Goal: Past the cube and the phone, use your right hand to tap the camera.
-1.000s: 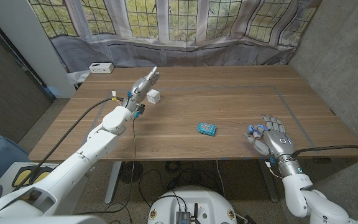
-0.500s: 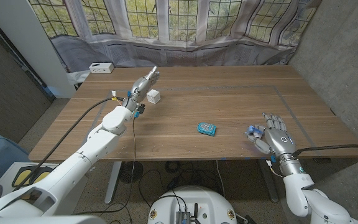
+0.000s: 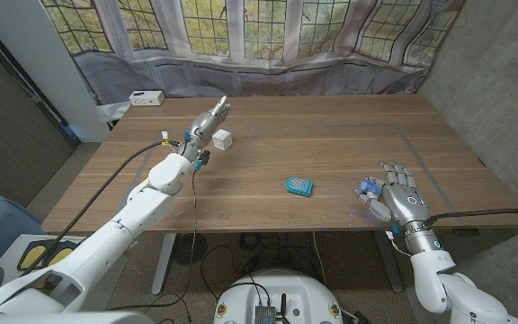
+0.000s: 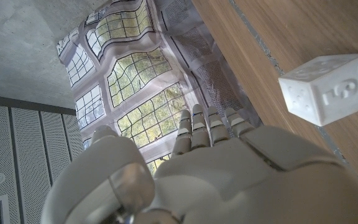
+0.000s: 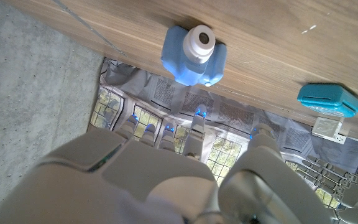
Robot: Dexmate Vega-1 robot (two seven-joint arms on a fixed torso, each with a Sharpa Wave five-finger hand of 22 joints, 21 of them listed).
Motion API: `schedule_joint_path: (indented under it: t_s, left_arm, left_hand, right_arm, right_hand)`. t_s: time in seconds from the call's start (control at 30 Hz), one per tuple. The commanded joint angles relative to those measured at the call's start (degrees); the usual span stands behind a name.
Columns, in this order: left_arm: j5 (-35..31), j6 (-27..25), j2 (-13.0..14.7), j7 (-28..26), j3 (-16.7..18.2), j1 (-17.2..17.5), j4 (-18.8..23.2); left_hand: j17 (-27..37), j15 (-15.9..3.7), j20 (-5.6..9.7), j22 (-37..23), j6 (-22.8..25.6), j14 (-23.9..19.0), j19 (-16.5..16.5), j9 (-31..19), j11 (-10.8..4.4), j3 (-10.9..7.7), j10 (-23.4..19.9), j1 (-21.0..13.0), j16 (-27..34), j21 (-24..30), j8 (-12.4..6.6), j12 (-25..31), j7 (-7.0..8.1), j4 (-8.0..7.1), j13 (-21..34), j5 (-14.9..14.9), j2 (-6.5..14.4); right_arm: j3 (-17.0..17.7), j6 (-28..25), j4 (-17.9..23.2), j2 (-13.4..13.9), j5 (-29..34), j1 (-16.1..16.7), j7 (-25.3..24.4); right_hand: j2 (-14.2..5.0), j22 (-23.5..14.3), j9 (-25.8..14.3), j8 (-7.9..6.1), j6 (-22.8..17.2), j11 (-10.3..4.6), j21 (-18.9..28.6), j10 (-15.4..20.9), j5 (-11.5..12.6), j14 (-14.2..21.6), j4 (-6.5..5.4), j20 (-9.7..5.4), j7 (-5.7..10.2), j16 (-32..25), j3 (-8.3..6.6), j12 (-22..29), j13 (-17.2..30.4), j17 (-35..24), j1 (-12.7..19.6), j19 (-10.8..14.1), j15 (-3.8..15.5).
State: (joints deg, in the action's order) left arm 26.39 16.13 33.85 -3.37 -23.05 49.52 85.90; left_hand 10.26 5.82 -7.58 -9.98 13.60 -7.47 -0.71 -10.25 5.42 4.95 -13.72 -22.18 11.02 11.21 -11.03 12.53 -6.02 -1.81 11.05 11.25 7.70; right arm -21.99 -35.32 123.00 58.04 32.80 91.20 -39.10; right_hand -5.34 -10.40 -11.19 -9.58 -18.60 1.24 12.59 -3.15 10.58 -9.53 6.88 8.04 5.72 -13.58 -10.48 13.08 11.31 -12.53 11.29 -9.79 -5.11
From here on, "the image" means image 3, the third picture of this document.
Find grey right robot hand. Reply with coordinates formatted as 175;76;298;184
354;160;430;226

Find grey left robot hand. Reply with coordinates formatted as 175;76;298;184
180;95;233;161

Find blue toy camera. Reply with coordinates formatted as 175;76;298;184
357;177;382;202

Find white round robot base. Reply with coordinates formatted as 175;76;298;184
212;268;344;324

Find white cube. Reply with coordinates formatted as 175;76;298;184
212;129;234;151

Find white power strip box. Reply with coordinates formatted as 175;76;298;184
128;90;166;107

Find grey table leg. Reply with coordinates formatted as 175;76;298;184
372;229;405;293

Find printed window backdrop cloth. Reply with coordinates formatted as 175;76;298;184
40;0;467;107

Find round black floor disc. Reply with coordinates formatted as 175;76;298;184
172;232;209;266

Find white table leg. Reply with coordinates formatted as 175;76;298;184
150;232;177;296

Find white partition panel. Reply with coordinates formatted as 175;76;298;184
0;0;111;143

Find grey electronics box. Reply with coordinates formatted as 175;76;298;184
254;304;278;324

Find yellow black foot pedal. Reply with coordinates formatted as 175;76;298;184
17;239;76;274

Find white floor board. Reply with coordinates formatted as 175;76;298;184
0;232;130;311

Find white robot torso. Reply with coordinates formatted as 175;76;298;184
0;311;155;324

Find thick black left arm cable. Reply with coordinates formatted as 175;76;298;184
20;140;177;275

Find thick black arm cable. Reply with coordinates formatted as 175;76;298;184
20;140;177;275
423;208;518;226

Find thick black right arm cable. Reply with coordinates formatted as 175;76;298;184
423;208;518;226

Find thin black left wrist cable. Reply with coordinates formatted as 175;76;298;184
105;169;200;311

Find white floor cable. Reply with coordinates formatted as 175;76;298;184
311;231;327;287

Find black floor cable bundle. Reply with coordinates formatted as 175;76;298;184
200;231;327;298

